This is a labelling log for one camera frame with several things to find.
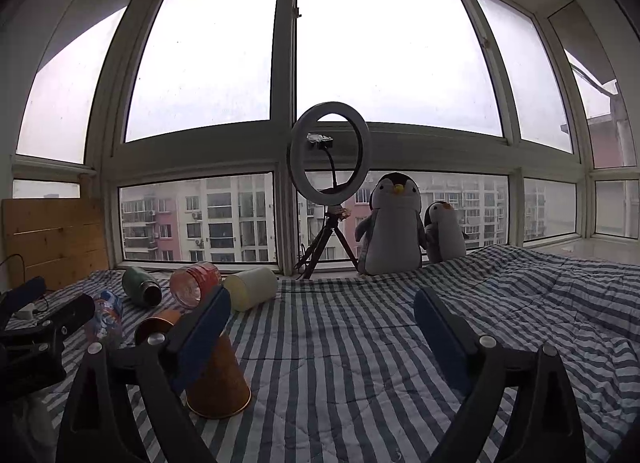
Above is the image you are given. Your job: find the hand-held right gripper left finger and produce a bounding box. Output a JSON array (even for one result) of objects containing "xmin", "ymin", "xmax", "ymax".
[{"xmin": 55, "ymin": 285, "xmax": 233, "ymax": 463}]

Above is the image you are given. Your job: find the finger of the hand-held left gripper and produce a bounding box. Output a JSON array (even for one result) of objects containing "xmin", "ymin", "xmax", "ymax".
[
  {"xmin": 0, "ymin": 276, "xmax": 48, "ymax": 330},
  {"xmin": 42, "ymin": 294, "xmax": 97, "ymax": 341}
]

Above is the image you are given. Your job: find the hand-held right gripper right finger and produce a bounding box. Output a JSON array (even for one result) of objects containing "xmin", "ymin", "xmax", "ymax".
[{"xmin": 414, "ymin": 287, "xmax": 586, "ymax": 463}]

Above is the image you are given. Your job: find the orange metallic cup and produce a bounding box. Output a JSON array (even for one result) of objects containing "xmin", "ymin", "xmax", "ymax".
[
  {"xmin": 185, "ymin": 329, "xmax": 252, "ymax": 419},
  {"xmin": 133, "ymin": 308, "xmax": 183, "ymax": 348}
]

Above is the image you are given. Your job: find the red transparent cup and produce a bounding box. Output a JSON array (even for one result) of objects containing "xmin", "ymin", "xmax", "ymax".
[{"xmin": 169, "ymin": 261, "xmax": 222, "ymax": 309}]

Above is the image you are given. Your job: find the cream white cup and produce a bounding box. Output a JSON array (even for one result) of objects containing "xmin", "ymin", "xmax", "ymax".
[{"xmin": 223, "ymin": 266, "xmax": 279, "ymax": 313}]

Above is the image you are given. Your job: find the clear plastic water bottle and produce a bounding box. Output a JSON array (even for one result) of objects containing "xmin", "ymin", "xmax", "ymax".
[{"xmin": 84, "ymin": 290, "xmax": 124, "ymax": 350}]

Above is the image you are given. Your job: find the wooden board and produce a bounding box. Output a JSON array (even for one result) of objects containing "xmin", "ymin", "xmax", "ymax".
[{"xmin": 2, "ymin": 197, "xmax": 110, "ymax": 294}]

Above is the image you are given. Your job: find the green thermos bottle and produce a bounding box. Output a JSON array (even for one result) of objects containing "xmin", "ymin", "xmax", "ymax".
[{"xmin": 121, "ymin": 266, "xmax": 164, "ymax": 308}]

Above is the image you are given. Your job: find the small grey penguin plush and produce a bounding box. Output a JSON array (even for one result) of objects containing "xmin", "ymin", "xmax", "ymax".
[{"xmin": 423, "ymin": 200, "xmax": 470, "ymax": 264}]

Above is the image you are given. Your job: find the striped blanket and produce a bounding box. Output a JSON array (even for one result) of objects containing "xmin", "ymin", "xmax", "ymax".
[{"xmin": 0, "ymin": 243, "xmax": 640, "ymax": 463}]

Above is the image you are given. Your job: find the large grey penguin plush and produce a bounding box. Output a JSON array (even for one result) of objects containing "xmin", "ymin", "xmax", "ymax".
[{"xmin": 354, "ymin": 172, "xmax": 427, "ymax": 276}]

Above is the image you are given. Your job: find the black tripod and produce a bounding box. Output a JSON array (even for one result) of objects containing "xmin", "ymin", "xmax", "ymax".
[{"xmin": 294, "ymin": 205, "xmax": 360, "ymax": 280}]

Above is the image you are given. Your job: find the gooseneck phone holder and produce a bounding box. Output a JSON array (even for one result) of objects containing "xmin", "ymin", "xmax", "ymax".
[{"xmin": 305, "ymin": 131, "xmax": 342, "ymax": 194}]

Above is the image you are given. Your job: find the black cable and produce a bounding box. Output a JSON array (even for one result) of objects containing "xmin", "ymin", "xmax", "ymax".
[{"xmin": 0, "ymin": 253, "xmax": 50, "ymax": 316}]

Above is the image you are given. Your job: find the ring light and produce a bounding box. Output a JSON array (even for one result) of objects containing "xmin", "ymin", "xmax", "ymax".
[{"xmin": 287, "ymin": 101, "xmax": 371, "ymax": 208}]

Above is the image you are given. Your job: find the white window frame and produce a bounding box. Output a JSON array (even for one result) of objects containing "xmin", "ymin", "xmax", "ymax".
[{"xmin": 0, "ymin": 0, "xmax": 640, "ymax": 280}]

